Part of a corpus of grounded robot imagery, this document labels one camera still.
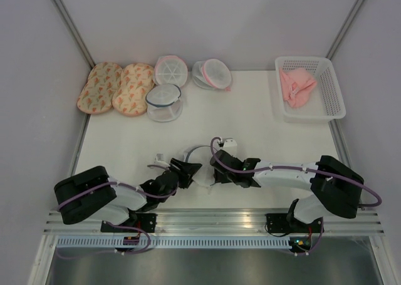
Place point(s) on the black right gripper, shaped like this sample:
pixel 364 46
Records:
pixel 218 177

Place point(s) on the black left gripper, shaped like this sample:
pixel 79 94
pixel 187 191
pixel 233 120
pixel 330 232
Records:
pixel 189 169

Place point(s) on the blue-trimmed mesh laundry bag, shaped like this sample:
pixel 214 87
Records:
pixel 201 154

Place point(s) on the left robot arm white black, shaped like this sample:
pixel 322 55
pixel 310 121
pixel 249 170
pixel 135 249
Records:
pixel 93 194

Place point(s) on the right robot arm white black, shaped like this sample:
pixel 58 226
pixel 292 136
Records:
pixel 335 189

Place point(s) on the pink-trimmed mesh bag tilted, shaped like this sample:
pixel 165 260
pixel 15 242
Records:
pixel 212 74

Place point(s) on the pink-trimmed mesh bag upright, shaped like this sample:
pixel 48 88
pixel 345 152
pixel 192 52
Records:
pixel 170 69

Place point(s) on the right floral bra pad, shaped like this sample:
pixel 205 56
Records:
pixel 136 83

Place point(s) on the floral bra pad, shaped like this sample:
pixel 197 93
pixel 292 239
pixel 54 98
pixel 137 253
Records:
pixel 136 83
pixel 102 83

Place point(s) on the pink bra in basket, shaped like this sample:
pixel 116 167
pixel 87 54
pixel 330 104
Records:
pixel 296 86

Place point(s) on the left floral bra pad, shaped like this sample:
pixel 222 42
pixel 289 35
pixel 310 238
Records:
pixel 102 83

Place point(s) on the white perforated plastic basket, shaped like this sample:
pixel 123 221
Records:
pixel 326 101

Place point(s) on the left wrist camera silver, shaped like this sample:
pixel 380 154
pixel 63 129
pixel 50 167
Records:
pixel 159 159

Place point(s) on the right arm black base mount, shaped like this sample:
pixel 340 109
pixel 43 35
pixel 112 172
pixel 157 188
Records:
pixel 279 224

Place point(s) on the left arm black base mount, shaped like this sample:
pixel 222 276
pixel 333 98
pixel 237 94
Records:
pixel 136 220

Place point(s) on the white slotted cable duct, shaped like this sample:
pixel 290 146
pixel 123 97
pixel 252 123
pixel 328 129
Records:
pixel 200 242

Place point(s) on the left aluminium corner post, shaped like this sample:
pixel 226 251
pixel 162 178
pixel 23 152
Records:
pixel 73 31

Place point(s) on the aluminium corner post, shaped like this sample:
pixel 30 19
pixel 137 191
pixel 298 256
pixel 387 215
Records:
pixel 73 31
pixel 347 24

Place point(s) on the right aluminium corner post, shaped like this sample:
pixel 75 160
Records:
pixel 347 24

